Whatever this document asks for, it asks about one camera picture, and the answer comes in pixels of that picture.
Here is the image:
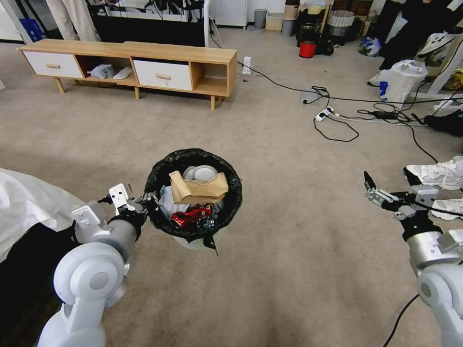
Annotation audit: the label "black draped table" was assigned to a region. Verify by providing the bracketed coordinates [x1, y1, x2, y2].
[88, 0, 207, 48]

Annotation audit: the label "white drawer with wooden handle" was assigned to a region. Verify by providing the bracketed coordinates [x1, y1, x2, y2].
[132, 59, 193, 92]
[21, 50, 84, 80]

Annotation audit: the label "crumpled white plastic wrapper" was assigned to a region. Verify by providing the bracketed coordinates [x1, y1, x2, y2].
[158, 185, 178, 219]

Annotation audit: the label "crumpled brown paper bag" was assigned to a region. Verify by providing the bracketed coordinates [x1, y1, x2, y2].
[168, 170, 230, 206]

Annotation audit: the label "looped black cable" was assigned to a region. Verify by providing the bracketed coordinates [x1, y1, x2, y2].
[312, 85, 360, 143]

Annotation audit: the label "white woven basket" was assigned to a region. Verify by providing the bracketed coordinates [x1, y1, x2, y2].
[265, 12, 285, 32]

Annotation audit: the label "white cloth sheet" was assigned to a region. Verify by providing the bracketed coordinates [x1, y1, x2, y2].
[0, 167, 84, 265]

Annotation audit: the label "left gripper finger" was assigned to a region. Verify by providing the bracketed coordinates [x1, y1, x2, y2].
[134, 192, 161, 205]
[125, 202, 161, 222]

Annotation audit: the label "grey paper bowl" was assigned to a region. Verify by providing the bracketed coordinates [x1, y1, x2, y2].
[182, 164, 219, 184]

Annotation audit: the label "white trash bin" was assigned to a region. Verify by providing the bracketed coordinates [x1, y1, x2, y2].
[168, 221, 234, 253]

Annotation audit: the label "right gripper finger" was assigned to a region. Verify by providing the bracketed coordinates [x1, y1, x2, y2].
[393, 205, 418, 222]
[363, 170, 397, 207]

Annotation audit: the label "blue and white plastic bag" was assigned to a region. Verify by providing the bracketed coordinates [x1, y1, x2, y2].
[358, 36, 383, 58]

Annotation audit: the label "striped woven basket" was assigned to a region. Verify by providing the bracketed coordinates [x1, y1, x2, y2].
[327, 10, 356, 38]

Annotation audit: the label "large white plastic bag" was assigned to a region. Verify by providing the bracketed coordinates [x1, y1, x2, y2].
[379, 59, 429, 109]

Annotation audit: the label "blue plastic crate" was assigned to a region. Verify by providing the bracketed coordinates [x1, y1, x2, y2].
[19, 18, 47, 42]

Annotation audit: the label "white power strip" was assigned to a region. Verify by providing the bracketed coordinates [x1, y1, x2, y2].
[314, 105, 334, 122]

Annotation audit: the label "white plastic bag in cabinet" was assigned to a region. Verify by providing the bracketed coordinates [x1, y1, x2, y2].
[88, 64, 115, 80]

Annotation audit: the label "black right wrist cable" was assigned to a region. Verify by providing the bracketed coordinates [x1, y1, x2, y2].
[397, 196, 463, 220]

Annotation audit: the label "black waste bin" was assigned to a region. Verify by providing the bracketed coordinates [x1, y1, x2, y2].
[298, 22, 320, 45]

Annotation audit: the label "red waste bin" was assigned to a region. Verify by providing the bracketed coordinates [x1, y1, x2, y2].
[299, 40, 318, 59]

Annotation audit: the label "black and white wrapper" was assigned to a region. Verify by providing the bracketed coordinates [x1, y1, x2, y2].
[196, 216, 217, 233]

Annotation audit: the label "black bin liner bag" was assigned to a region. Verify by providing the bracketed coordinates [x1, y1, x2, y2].
[143, 147, 244, 257]

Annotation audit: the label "wooden TV cabinet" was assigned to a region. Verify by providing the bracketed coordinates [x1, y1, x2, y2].
[17, 39, 239, 111]

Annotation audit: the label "person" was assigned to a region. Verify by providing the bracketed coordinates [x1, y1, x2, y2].
[47, 0, 97, 42]

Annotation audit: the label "white cabinet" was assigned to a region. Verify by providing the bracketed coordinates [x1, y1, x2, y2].
[211, 0, 249, 28]

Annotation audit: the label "white pole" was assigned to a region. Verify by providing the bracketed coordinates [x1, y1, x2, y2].
[203, 0, 215, 48]

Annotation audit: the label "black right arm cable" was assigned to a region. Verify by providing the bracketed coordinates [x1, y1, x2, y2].
[381, 294, 421, 347]

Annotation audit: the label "long black floor cable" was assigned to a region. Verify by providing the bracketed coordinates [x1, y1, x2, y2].
[237, 60, 463, 106]

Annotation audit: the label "hanging dark clothes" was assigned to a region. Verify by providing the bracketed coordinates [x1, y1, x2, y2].
[379, 0, 463, 72]

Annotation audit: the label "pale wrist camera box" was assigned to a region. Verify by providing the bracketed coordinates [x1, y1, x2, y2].
[409, 185, 441, 209]
[109, 183, 135, 213]

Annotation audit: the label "white rack frame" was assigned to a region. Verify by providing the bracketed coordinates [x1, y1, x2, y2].
[428, 31, 463, 95]

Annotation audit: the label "crushed red can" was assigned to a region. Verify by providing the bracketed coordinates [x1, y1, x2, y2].
[170, 203, 215, 229]

